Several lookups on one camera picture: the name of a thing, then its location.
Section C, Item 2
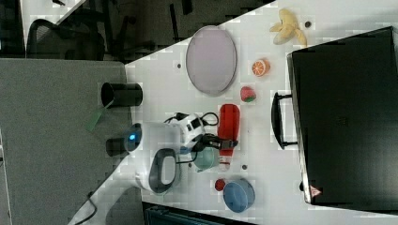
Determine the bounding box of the green cup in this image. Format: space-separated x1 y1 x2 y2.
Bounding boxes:
191 147 220 173

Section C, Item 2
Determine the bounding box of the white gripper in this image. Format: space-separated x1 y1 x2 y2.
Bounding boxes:
178 113 238 150

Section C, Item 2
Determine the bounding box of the small red tomato toy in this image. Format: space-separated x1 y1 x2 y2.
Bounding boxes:
215 179 225 191

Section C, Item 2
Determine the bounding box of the red strawberry toy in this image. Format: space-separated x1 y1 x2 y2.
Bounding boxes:
240 86 256 102

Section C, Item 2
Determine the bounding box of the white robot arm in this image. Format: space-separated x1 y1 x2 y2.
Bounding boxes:
68 112 240 225

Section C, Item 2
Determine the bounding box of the orange slice toy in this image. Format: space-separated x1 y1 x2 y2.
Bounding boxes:
252 59 270 77

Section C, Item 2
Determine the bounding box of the red plush ketchup bottle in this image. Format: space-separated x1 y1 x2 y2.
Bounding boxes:
218 104 240 172

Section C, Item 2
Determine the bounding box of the black cylinder post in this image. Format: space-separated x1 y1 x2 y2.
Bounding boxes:
106 138 126 157
100 82 143 108

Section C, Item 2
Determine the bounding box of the blue bowl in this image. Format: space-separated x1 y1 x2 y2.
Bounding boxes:
223 178 255 213

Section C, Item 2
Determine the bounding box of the yellow peeled banana toy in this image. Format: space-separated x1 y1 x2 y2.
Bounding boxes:
269 8 307 47

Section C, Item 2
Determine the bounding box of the black office chair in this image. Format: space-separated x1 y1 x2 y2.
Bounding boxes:
26 0 155 64

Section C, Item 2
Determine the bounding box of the grey round plate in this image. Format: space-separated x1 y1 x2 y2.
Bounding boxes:
186 25 237 96

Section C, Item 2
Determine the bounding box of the silver black toaster oven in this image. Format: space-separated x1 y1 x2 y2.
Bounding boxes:
286 26 398 215

